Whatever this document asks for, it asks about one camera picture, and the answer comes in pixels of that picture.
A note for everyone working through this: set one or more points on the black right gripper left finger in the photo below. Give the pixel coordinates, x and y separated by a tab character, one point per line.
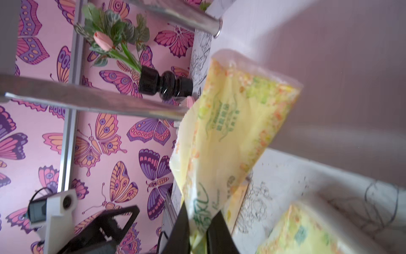
178	241

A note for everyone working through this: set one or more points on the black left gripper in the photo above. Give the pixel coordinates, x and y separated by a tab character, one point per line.
100	234

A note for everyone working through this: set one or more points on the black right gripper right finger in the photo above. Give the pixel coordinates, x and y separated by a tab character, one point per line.
219	240

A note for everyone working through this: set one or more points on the yellow green tissue pack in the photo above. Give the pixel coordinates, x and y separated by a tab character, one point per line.
316	228
225	132

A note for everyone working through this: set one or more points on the white two-tier shelf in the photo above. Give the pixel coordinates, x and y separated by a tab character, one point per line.
345	137

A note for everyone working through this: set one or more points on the black vase with artificial plant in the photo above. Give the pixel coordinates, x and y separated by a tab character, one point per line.
123	39

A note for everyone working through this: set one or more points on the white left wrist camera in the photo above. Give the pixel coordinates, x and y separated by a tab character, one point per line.
52	217

